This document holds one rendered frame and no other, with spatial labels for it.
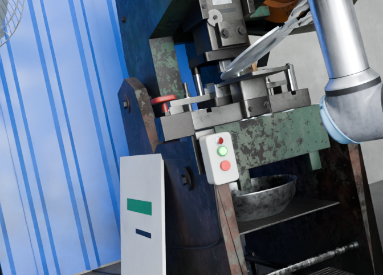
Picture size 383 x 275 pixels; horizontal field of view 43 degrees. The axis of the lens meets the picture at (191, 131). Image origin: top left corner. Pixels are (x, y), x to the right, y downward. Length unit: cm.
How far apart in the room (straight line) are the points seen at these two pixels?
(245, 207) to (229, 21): 61
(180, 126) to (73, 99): 140
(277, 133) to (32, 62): 157
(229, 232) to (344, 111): 53
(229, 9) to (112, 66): 121
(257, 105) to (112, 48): 139
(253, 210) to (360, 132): 65
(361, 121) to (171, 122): 55
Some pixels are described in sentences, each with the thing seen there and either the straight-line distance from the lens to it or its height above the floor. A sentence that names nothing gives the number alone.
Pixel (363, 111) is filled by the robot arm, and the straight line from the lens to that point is 105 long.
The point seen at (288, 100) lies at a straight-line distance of 168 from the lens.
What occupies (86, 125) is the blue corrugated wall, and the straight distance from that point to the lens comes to 271.
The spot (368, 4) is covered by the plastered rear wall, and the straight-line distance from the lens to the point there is 379.
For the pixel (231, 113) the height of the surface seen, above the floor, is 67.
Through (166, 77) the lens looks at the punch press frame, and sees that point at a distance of 184.
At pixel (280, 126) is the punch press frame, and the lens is 154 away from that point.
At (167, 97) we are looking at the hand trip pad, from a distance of 137.
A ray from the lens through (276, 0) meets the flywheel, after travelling 208.
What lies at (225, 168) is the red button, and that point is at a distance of 131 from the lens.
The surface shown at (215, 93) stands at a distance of 167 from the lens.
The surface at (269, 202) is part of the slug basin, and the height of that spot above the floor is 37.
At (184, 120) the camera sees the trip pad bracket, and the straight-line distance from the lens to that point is 138.
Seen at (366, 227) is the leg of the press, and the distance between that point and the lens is 167.
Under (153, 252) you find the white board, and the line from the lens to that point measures 184.
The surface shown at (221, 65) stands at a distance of 172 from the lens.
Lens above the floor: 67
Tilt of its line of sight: 1 degrees down
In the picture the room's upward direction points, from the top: 12 degrees counter-clockwise
